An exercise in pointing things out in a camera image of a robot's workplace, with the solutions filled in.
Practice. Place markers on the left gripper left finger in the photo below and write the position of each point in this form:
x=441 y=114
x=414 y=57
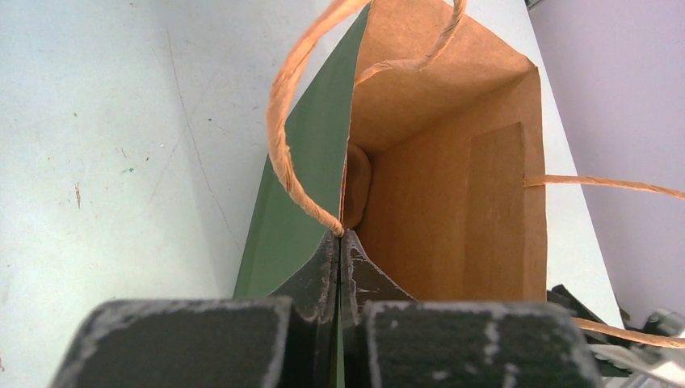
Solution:
x=286 y=339

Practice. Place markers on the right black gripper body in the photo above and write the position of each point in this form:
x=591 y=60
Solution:
x=650 y=356

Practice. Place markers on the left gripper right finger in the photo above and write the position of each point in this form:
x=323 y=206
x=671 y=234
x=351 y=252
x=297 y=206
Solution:
x=392 y=340

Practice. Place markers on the single brown cup carrier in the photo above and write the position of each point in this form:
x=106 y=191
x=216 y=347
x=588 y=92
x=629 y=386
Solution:
x=358 y=177

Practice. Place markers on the green paper bag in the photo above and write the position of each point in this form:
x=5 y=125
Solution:
x=450 y=118

